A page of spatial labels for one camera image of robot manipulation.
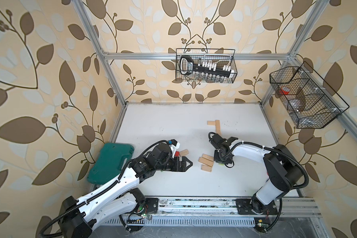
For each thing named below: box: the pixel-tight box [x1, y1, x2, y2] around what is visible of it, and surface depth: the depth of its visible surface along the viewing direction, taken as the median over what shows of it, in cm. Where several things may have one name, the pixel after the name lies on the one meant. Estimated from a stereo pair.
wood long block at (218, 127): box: [215, 119, 222, 137], surface depth 107 cm
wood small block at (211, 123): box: [206, 120, 216, 126], surface depth 110 cm
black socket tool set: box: [179, 55, 235, 78], surface depth 86 cm
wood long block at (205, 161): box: [198, 156, 214, 167], surface depth 91 cm
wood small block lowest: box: [200, 164, 213, 173], surface depth 88 cm
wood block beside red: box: [179, 148, 190, 157], surface depth 96 cm
